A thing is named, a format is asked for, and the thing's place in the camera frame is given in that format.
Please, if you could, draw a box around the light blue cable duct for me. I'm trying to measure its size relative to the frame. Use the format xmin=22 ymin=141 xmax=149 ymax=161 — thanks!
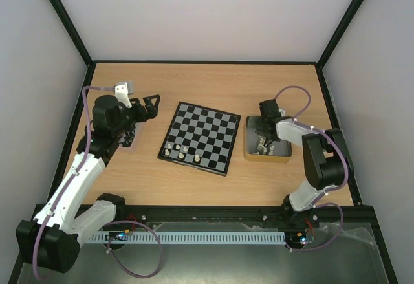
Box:
xmin=86 ymin=231 xmax=285 ymax=245

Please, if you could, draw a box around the black cage frame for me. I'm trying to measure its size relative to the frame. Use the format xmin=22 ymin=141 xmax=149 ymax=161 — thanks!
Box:
xmin=6 ymin=0 xmax=398 ymax=284

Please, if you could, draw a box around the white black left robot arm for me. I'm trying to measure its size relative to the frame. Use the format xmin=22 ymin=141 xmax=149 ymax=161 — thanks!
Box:
xmin=16 ymin=91 xmax=161 ymax=280

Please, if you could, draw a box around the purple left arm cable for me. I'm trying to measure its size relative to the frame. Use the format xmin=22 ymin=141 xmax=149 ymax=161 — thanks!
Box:
xmin=32 ymin=85 xmax=164 ymax=280

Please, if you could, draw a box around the silver tray of black pieces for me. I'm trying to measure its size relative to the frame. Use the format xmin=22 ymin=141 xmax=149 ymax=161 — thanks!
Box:
xmin=118 ymin=123 xmax=145 ymax=153

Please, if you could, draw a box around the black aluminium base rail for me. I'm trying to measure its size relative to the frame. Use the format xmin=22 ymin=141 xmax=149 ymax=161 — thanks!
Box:
xmin=32 ymin=204 xmax=376 ymax=230

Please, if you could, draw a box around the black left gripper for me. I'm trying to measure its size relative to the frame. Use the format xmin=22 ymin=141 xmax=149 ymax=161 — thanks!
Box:
xmin=112 ymin=95 xmax=160 ymax=137

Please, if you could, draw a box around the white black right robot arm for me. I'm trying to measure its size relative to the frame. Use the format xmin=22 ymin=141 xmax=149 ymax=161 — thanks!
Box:
xmin=256 ymin=100 xmax=354 ymax=227

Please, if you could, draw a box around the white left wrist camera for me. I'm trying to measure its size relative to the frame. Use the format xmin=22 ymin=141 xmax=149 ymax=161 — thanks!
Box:
xmin=114 ymin=81 xmax=133 ymax=108

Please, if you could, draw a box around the gold tin of white pieces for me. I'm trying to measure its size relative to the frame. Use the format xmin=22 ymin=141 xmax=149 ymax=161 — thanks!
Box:
xmin=243 ymin=115 xmax=292 ymax=164

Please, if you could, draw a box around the black white chess board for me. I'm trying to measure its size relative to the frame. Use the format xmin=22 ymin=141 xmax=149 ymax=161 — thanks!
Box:
xmin=157 ymin=102 xmax=241 ymax=177

